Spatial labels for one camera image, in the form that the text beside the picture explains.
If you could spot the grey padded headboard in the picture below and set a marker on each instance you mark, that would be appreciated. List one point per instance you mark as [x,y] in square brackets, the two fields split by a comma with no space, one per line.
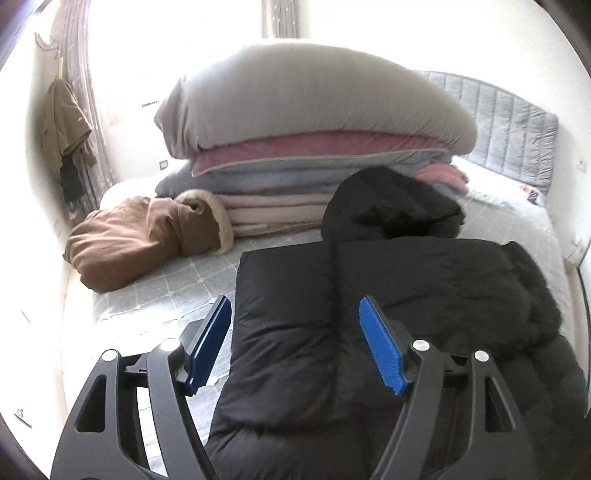
[508,129]

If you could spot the brown fur-trimmed coat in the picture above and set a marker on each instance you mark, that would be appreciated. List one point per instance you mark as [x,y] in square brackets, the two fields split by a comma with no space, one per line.
[124,244]

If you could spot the dark hanging clothes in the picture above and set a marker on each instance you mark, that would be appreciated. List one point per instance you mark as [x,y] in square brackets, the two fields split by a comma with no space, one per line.
[74,182]

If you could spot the olive hanging jacket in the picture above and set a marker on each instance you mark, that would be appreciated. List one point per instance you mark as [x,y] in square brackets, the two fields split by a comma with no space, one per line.
[62,120]

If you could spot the large grey pillow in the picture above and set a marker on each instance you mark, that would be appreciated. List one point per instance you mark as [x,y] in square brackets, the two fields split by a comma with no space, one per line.
[314,97]

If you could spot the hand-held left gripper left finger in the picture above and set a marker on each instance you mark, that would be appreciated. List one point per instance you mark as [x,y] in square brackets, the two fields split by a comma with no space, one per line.
[207,346]

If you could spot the pink folded blanket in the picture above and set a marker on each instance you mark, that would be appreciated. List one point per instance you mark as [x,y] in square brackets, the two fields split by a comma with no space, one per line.
[314,147]

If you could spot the bright window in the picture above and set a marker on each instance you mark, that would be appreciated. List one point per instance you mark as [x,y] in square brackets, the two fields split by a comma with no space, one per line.
[184,41]

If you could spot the pink folded garment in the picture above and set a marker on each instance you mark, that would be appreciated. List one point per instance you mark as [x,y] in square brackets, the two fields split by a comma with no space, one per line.
[438,175]

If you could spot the grey patterned curtain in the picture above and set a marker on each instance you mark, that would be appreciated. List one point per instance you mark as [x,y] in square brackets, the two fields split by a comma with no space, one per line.
[279,18]
[76,55]

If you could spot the black puffer jacket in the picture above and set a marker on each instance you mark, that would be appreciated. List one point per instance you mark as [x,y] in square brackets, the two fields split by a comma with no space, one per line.
[286,323]

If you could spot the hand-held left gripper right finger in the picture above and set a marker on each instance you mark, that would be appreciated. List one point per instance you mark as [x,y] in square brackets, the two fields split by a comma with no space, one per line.
[381,346]

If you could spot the bed with grey checked sheet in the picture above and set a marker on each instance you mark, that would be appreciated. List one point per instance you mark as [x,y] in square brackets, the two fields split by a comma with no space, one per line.
[152,295]

